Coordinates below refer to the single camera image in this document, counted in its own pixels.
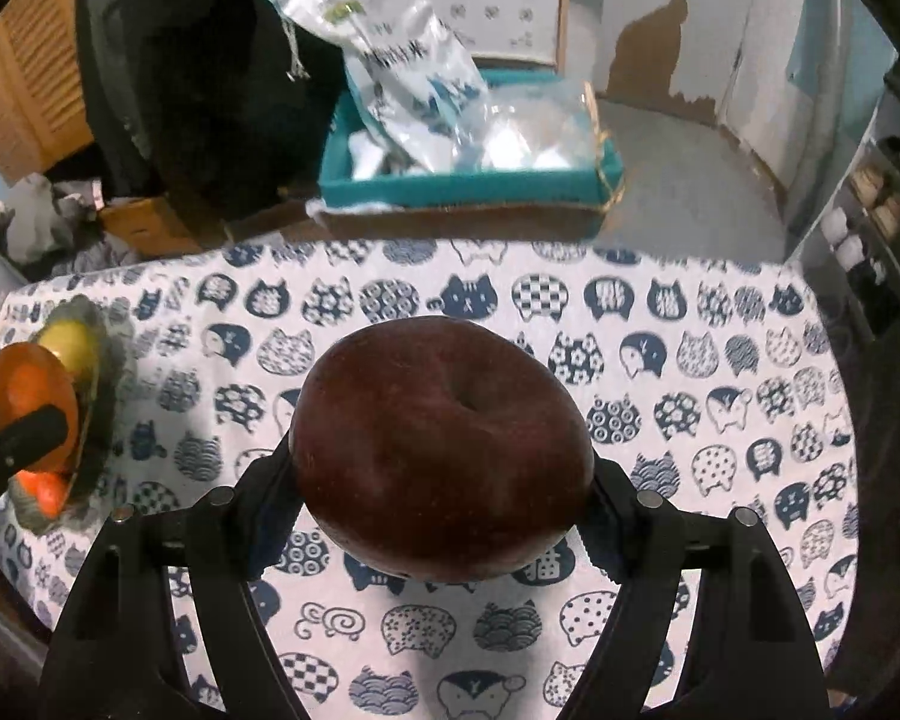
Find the clear plastic bag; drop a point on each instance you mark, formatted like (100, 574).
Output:
(534, 126)

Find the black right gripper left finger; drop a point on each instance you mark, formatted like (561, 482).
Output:
(233, 535)

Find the shoe rack with shoes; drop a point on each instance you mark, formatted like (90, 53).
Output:
(851, 256)

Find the dark hanging coats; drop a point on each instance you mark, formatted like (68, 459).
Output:
(208, 102)

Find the small orange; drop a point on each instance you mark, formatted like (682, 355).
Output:
(32, 377)

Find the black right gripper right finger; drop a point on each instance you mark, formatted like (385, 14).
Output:
(639, 544)

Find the green glass plate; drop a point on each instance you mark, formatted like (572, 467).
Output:
(97, 404)

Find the wooden louvered wardrobe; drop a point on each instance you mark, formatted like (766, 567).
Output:
(42, 111)

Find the teal storage box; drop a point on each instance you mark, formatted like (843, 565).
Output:
(413, 188)

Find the white printed plastic bag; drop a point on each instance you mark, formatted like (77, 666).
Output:
(407, 70)

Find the white patterned storage box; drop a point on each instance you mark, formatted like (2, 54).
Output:
(514, 31)

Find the small tangerine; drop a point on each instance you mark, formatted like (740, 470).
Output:
(49, 489)

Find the green yellow pear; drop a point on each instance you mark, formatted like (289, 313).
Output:
(75, 345)

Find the cat pattern tablecloth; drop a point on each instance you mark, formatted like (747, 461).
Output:
(711, 383)

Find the brown cardboard box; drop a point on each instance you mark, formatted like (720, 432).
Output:
(525, 221)

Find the grey bag with clothes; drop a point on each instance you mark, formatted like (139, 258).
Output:
(52, 232)

